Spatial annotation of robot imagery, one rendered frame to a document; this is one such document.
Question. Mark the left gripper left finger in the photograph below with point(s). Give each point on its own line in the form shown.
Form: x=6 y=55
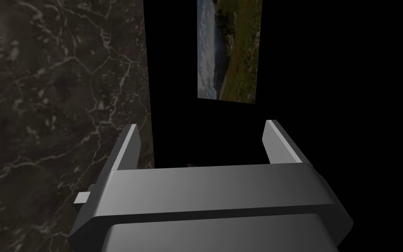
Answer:
x=127 y=150

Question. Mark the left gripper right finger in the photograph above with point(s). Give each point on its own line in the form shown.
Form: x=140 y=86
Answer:
x=281 y=147

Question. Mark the landscape picture on wall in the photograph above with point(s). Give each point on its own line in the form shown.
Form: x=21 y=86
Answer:
x=227 y=49

